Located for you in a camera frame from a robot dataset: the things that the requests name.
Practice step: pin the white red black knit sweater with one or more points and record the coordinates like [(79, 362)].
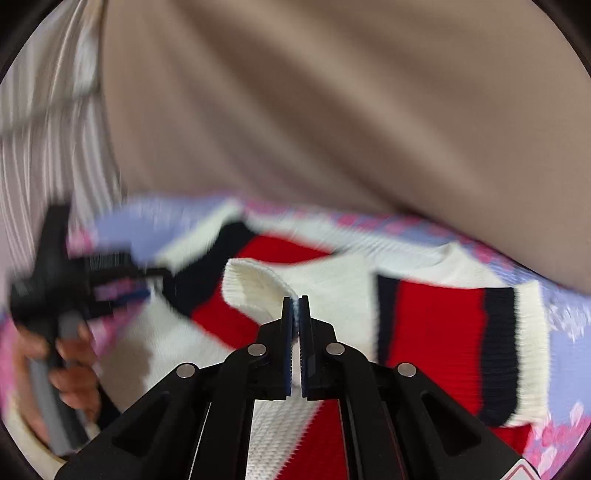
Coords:
[(232, 289)]

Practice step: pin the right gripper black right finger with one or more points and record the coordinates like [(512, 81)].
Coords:
[(435, 395)]

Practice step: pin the pink floral bed sheet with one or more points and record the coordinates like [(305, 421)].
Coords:
[(563, 368)]

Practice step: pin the beige draped cloth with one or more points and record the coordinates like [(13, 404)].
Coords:
[(473, 113)]

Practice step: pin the silvery striped curtain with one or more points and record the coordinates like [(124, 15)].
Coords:
[(54, 140)]

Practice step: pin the person's left hand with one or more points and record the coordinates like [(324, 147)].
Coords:
[(77, 383)]

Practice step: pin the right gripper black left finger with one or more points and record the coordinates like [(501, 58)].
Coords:
[(195, 423)]

